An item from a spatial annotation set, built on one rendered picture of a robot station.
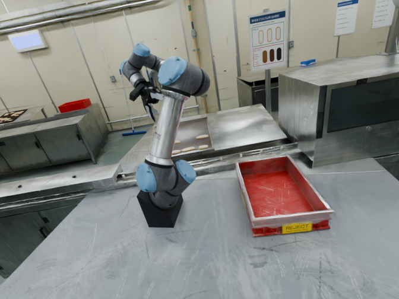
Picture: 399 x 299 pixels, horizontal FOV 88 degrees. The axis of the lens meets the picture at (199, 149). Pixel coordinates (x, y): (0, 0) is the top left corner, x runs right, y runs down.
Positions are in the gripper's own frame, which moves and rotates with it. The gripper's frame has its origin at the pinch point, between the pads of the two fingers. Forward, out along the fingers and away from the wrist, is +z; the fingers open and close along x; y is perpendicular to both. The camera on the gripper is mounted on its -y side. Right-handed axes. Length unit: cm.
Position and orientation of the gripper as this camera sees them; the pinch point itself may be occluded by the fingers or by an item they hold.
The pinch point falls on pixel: (158, 112)
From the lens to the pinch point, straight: 105.2
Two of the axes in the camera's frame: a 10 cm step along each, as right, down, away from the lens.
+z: 6.1, 7.6, -2.4
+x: -4.5, 5.8, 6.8
